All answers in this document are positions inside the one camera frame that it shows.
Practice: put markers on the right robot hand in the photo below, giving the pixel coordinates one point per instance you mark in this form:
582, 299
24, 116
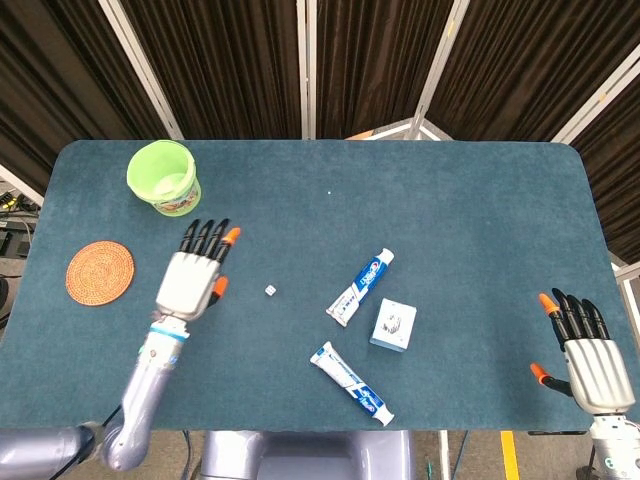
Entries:
590, 360

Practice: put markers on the green plastic bucket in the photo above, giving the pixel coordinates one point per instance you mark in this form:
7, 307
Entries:
167, 180

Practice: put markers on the blue table mat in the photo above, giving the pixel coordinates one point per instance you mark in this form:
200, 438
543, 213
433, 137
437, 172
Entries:
320, 200

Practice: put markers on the dark folding screen partition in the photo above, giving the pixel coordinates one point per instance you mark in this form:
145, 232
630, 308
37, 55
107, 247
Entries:
320, 65

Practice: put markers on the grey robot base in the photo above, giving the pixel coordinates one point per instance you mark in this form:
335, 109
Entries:
305, 455

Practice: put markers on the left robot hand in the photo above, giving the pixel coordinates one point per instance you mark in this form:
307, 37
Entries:
192, 280

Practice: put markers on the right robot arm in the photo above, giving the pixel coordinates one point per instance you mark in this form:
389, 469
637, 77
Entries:
612, 445

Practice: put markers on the round woven rattan coaster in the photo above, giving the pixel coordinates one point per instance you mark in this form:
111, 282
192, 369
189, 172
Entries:
100, 272

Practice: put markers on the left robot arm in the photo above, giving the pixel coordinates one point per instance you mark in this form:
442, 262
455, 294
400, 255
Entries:
120, 395

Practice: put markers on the small white die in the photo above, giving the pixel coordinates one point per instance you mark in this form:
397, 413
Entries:
270, 290

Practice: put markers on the small white blue box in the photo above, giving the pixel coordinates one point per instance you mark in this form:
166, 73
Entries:
394, 325

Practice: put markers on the white blue toothpaste tube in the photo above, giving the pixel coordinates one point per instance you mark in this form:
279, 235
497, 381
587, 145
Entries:
362, 285
350, 382

